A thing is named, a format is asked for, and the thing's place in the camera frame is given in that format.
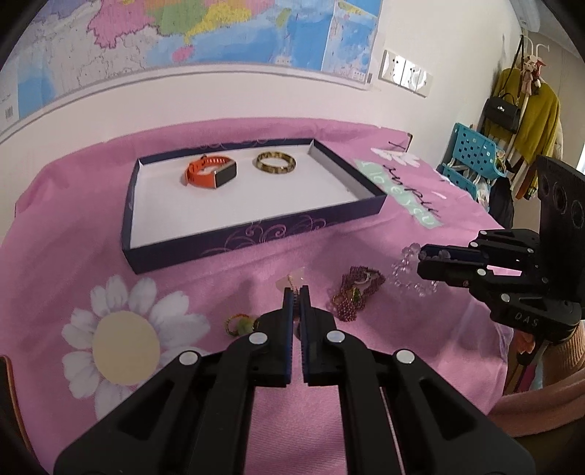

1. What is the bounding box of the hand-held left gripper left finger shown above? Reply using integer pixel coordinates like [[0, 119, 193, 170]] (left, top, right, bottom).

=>
[[54, 287, 295, 475]]

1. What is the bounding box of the wall map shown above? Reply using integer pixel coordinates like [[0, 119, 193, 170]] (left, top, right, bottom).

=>
[[0, 0, 384, 142]]

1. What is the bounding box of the white air conditioner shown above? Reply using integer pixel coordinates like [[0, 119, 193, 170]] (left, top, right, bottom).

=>
[[514, 0, 549, 33]]

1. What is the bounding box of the white wall socket panel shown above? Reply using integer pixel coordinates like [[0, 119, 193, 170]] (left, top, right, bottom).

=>
[[378, 49, 433, 98]]

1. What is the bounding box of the purple bead bracelet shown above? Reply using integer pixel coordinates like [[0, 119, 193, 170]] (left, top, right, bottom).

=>
[[327, 266, 386, 322]]

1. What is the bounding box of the orange smart watch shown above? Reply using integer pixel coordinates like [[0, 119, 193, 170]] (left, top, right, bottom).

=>
[[184, 155, 238, 189]]

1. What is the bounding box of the white coat rack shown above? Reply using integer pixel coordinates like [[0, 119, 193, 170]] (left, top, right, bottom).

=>
[[518, 34, 550, 94]]

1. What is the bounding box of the gold ring with olive stone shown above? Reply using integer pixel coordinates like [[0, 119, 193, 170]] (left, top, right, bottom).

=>
[[224, 313, 254, 338]]

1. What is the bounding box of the pink floral printed blanket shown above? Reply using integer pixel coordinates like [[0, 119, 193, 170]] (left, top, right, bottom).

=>
[[0, 118, 517, 475]]

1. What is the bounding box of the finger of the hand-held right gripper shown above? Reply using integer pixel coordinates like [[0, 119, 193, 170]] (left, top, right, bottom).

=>
[[417, 260, 549, 316], [418, 228, 541, 275]]

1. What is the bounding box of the pink ring with tag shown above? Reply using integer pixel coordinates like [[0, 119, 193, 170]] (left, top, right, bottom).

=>
[[278, 269, 308, 293]]

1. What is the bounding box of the clear crystal bead bracelet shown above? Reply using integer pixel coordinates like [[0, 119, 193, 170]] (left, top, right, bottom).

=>
[[390, 242, 440, 297]]

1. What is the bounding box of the blue plastic basket rack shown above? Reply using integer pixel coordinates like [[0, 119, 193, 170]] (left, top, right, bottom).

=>
[[436, 122, 508, 202]]

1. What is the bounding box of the black hanging garment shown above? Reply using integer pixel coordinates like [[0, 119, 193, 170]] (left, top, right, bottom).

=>
[[488, 177, 515, 229]]

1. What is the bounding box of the tortoiseshell bangle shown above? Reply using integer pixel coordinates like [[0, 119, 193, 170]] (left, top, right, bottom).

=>
[[255, 151, 297, 175]]

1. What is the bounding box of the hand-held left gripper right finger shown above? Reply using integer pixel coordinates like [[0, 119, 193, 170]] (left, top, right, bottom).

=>
[[299, 285, 535, 475]]

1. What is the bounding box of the yellow coat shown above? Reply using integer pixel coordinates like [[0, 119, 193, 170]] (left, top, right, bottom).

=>
[[491, 68, 561, 162]]

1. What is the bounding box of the dark blue shallow box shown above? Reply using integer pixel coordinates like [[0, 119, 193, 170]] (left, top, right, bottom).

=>
[[120, 138, 388, 275]]

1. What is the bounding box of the person's right hand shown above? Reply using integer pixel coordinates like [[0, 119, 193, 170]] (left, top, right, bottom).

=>
[[512, 324, 549, 366]]

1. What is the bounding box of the black handbag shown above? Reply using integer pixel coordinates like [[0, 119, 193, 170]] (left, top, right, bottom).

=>
[[483, 92, 522, 134]]

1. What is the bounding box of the gold ring with green stone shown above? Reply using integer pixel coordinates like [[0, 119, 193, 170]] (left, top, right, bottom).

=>
[[333, 287, 364, 308]]

